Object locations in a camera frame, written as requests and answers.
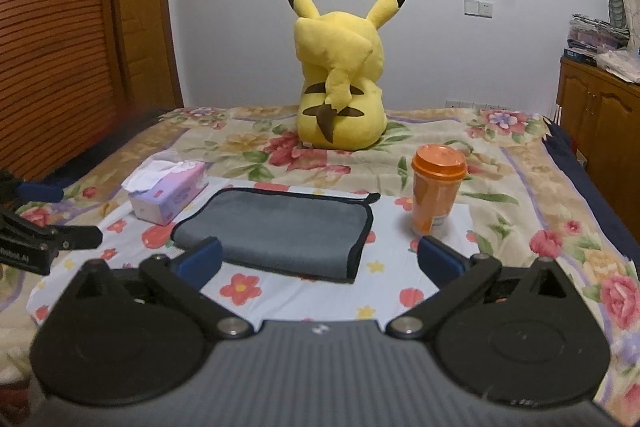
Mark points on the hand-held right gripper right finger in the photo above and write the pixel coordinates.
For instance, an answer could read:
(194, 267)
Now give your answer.
(439, 259)

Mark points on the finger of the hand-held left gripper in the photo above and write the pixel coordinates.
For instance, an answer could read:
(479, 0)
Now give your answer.
(80, 238)
(40, 192)

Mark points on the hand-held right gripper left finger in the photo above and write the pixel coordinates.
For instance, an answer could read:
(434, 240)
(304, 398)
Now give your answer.
(204, 259)

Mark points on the grey towel with black trim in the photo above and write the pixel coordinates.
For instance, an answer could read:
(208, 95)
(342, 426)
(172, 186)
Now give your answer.
(285, 227)

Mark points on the orange cup with lid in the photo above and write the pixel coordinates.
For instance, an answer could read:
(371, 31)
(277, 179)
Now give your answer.
(435, 202)

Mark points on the pink tissue box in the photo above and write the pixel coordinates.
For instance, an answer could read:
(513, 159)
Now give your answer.
(170, 202)

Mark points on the white floral cloth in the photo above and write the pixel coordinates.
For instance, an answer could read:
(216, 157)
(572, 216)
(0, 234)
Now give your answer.
(285, 299)

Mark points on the beige floral bedsheet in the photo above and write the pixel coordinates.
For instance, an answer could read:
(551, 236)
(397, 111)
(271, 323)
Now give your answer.
(525, 187)

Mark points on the louvered wooden wardrobe door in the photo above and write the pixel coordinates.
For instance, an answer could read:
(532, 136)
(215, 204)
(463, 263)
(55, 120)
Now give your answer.
(50, 32)

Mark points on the dark blue mattress edge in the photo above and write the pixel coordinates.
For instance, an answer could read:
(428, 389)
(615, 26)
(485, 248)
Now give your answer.
(590, 187)

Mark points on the wooden cabinet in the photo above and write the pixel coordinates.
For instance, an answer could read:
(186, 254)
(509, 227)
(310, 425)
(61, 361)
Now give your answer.
(600, 117)

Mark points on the yellow plush toy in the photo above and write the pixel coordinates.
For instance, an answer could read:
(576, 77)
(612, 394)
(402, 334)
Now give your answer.
(340, 57)

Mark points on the crumpled white cloth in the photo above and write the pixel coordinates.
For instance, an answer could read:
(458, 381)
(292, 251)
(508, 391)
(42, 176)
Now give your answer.
(620, 64)

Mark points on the stack of magazines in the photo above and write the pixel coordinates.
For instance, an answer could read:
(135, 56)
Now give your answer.
(595, 32)

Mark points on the white wall switch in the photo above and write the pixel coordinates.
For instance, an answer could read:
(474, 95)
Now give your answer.
(478, 8)

